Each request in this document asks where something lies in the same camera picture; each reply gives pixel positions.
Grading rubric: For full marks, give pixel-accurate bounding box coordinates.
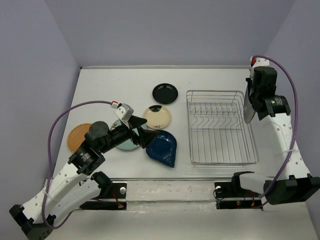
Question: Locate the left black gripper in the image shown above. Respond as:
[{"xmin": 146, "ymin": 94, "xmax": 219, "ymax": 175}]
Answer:
[{"xmin": 100, "ymin": 114, "xmax": 160, "ymax": 153}]

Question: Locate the teal flower plate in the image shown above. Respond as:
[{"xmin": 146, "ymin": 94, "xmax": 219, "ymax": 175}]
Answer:
[{"xmin": 111, "ymin": 119, "xmax": 139, "ymax": 151}]

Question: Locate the cream round plate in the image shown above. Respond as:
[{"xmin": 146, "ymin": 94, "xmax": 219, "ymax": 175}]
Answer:
[{"xmin": 143, "ymin": 105, "xmax": 172, "ymax": 130}]

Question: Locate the dark blue leaf-shaped plate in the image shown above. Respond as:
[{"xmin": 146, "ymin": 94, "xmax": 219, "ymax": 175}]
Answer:
[{"xmin": 145, "ymin": 130, "xmax": 178, "ymax": 168}]

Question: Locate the grey deer pattern plate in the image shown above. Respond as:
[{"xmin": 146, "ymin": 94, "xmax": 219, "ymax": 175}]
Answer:
[{"xmin": 243, "ymin": 87, "xmax": 256, "ymax": 124}]

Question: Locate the black round plate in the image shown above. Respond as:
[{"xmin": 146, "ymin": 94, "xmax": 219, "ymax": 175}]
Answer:
[{"xmin": 152, "ymin": 83, "xmax": 179, "ymax": 105}]

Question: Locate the orange woven pattern plate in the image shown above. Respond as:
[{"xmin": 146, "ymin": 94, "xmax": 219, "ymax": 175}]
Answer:
[{"xmin": 67, "ymin": 123, "xmax": 92, "ymax": 153}]

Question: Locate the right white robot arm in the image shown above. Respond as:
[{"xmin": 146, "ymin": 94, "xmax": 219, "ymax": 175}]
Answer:
[{"xmin": 230, "ymin": 66, "xmax": 320, "ymax": 205}]

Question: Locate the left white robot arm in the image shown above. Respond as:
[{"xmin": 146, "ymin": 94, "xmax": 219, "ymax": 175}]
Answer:
[{"xmin": 9, "ymin": 116, "xmax": 160, "ymax": 240}]

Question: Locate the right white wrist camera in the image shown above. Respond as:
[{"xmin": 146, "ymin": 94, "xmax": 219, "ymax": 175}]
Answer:
[{"xmin": 250, "ymin": 56, "xmax": 270, "ymax": 69}]

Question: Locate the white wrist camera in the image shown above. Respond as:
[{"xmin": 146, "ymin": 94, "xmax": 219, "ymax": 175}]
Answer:
[
  {"xmin": 250, "ymin": 56, "xmax": 270, "ymax": 69},
  {"xmin": 111, "ymin": 101, "xmax": 134, "ymax": 126}
]

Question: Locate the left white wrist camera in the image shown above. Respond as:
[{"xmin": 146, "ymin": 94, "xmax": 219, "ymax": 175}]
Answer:
[{"xmin": 111, "ymin": 101, "xmax": 134, "ymax": 126}]

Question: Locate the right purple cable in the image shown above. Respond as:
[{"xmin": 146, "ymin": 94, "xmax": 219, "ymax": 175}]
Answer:
[{"xmin": 252, "ymin": 55, "xmax": 299, "ymax": 199}]

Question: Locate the purple cable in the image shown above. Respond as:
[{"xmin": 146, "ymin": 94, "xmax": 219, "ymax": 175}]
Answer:
[
  {"xmin": 252, "ymin": 55, "xmax": 299, "ymax": 199},
  {"xmin": 41, "ymin": 99, "xmax": 121, "ymax": 230}
]

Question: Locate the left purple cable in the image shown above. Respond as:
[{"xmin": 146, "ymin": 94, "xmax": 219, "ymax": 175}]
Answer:
[{"xmin": 41, "ymin": 99, "xmax": 121, "ymax": 230}]

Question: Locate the metal wire dish rack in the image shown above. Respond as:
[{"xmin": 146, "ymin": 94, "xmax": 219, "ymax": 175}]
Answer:
[{"xmin": 186, "ymin": 90, "xmax": 259, "ymax": 166}]

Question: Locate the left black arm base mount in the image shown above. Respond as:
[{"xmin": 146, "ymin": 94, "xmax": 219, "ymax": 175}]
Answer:
[{"xmin": 79, "ymin": 181, "xmax": 127, "ymax": 211}]

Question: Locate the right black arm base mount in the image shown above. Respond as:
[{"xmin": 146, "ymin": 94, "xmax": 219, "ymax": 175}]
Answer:
[{"xmin": 212, "ymin": 181, "xmax": 263, "ymax": 210}]

